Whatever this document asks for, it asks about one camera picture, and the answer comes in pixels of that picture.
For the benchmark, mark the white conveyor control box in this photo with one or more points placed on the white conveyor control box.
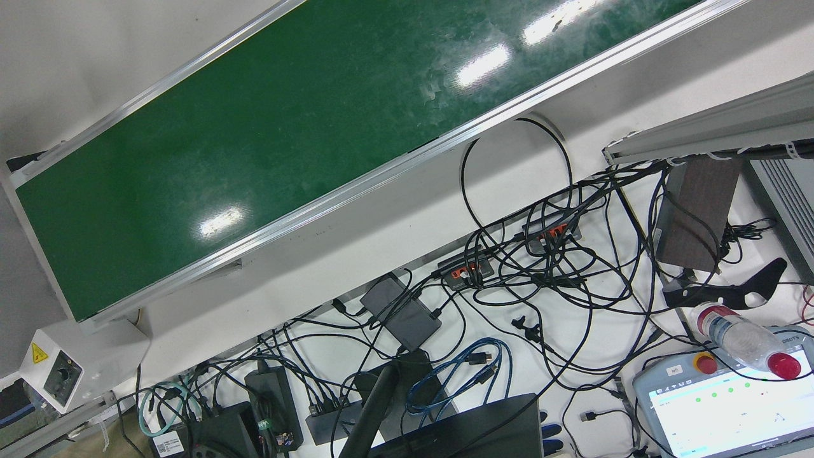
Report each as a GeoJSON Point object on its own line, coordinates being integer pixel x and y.
{"type": "Point", "coordinates": [95, 356]}

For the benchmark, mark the black monitor stand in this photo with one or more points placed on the black monitor stand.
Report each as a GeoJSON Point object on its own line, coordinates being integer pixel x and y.
{"type": "Point", "coordinates": [375, 407]}

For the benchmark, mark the aluminium profile post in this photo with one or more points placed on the aluminium profile post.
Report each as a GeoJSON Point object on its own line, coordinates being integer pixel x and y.
{"type": "Point", "coordinates": [718, 130]}

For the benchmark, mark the black device white label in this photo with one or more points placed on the black device white label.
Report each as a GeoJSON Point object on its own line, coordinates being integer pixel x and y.
{"type": "Point", "coordinates": [222, 432]}

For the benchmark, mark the black computer monitor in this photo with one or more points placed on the black computer monitor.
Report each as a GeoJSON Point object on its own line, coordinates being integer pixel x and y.
{"type": "Point", "coordinates": [477, 432]}

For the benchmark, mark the clear water bottle red cap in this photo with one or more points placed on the clear water bottle red cap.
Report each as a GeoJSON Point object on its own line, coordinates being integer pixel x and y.
{"type": "Point", "coordinates": [741, 340]}

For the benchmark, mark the brown wooden block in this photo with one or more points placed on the brown wooden block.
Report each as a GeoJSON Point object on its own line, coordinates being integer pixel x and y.
{"type": "Point", "coordinates": [696, 216]}

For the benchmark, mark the black usb hub orange ports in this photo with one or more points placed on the black usb hub orange ports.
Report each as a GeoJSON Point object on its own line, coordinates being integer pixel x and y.
{"type": "Point", "coordinates": [547, 229]}
{"type": "Point", "coordinates": [464, 267]}

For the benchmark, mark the aluminium frame rail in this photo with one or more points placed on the aluminium frame rail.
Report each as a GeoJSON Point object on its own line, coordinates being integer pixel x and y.
{"type": "Point", "coordinates": [57, 429]}

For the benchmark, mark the grey teach pendant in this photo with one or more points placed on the grey teach pendant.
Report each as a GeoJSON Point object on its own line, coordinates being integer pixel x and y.
{"type": "Point", "coordinates": [731, 420]}

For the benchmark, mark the dark electrical box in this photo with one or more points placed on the dark electrical box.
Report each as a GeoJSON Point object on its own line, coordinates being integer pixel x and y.
{"type": "Point", "coordinates": [16, 413]}

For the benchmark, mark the black curved bracket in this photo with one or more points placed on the black curved bracket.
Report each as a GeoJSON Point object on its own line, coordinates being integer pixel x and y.
{"type": "Point", "coordinates": [712, 296]}

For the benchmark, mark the grey vented device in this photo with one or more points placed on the grey vented device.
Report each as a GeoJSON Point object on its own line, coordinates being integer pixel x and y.
{"type": "Point", "coordinates": [788, 197]}

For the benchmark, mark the black multiport hub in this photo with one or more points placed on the black multiport hub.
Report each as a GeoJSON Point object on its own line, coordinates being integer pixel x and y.
{"type": "Point", "coordinates": [327, 423]}

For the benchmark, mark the dark grey power adapter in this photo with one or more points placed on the dark grey power adapter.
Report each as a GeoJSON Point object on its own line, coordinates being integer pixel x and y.
{"type": "Point", "coordinates": [400, 312]}

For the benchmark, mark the green conveyor belt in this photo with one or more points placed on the green conveyor belt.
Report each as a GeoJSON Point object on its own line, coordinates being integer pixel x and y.
{"type": "Point", "coordinates": [381, 83]}

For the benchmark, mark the black power brick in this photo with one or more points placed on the black power brick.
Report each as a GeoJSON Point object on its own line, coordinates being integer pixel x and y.
{"type": "Point", "coordinates": [270, 401]}

